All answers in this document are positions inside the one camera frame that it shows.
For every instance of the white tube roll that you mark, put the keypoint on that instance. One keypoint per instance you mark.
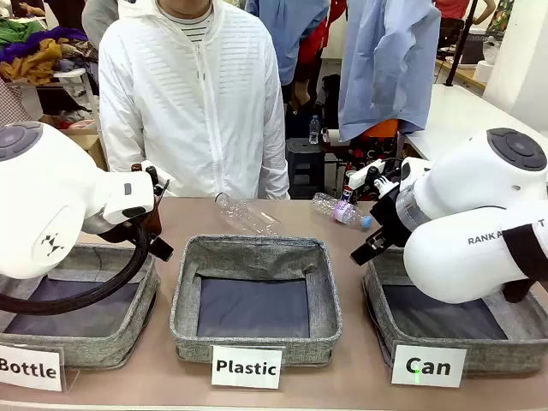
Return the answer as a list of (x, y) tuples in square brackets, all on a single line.
[(330, 136)]

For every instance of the white Plastic label sign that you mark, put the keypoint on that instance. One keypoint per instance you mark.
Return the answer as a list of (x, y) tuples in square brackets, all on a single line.
[(246, 367)]

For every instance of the grey fabric basket can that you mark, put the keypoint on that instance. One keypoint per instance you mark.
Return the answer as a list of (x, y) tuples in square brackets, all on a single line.
[(428, 338)]

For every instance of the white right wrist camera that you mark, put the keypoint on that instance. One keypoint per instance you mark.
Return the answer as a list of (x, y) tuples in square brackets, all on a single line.
[(364, 175)]

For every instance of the small brown glass bottle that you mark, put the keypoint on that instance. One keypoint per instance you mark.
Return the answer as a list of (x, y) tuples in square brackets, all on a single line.
[(153, 222)]

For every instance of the black plastic stool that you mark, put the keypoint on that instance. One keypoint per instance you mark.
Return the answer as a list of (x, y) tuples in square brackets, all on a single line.
[(305, 167)]

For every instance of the white paper roll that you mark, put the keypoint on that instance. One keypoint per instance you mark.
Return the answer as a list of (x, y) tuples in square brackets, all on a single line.
[(483, 72)]

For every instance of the red floral dress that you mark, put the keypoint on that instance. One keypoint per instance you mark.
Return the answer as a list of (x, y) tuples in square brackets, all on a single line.
[(372, 145)]

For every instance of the person in blue shirt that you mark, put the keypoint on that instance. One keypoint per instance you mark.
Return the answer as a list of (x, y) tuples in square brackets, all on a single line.
[(291, 34)]

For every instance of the white Can label sign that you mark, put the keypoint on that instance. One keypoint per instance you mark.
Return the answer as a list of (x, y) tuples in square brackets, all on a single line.
[(428, 366)]

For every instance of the person in white jacket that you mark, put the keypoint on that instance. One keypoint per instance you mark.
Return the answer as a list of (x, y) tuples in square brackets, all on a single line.
[(192, 107)]

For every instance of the white clothes rack table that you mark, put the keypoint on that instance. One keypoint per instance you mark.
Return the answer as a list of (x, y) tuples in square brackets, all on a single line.
[(73, 79)]

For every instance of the brown cardboard box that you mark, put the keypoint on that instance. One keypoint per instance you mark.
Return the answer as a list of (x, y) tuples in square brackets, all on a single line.
[(87, 143)]

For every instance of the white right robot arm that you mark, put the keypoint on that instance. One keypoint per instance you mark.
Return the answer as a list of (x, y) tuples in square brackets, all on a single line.
[(449, 265)]

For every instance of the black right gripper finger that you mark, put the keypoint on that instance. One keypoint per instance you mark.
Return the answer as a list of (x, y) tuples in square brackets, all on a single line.
[(377, 240), (364, 255)]

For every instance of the black stand pole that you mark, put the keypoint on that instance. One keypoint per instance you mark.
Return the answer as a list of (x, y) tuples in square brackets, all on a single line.
[(461, 43)]

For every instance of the person's right forearm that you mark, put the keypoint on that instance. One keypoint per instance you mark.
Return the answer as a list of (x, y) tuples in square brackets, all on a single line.
[(120, 137)]

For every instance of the grey fabric basket plastic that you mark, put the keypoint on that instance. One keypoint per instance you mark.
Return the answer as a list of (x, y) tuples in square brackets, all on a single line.
[(257, 257)]

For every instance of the small purple label plastic bottle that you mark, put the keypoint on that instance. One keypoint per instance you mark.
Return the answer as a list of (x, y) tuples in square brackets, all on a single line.
[(342, 212)]

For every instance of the colourful clothes pile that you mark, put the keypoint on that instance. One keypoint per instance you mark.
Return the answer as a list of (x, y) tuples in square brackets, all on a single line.
[(34, 51)]

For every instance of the person's left forearm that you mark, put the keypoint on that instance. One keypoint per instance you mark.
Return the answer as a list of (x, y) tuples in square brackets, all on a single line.
[(276, 167)]

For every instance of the checkered cloth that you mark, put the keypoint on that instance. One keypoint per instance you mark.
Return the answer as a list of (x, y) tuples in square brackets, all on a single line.
[(13, 105)]

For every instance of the small clear water bottle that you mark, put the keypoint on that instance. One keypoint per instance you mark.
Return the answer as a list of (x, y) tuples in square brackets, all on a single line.
[(314, 130)]

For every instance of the grey fabric basket bottle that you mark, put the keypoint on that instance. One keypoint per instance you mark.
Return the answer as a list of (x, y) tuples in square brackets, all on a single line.
[(107, 342)]

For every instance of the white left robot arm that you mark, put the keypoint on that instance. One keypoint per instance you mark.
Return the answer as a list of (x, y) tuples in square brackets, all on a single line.
[(43, 192)]

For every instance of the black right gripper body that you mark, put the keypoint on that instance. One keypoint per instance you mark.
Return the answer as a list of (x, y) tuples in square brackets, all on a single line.
[(391, 218)]

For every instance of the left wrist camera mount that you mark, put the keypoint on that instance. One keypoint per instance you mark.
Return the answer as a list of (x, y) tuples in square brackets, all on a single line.
[(152, 172)]

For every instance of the person in grey jacket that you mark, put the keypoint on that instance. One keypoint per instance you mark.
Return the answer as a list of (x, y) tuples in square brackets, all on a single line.
[(98, 21)]

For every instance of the large clear plastic bottle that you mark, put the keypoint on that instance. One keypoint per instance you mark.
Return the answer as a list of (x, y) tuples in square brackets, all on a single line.
[(246, 216)]

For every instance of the hanging light blue shirt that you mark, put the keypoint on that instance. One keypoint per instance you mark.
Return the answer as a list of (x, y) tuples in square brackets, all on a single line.
[(385, 64)]

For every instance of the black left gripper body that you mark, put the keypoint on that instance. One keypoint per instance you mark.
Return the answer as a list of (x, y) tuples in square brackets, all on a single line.
[(115, 233)]

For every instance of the white Bottle label sign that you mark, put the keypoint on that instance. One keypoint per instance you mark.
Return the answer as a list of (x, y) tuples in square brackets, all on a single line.
[(30, 368)]

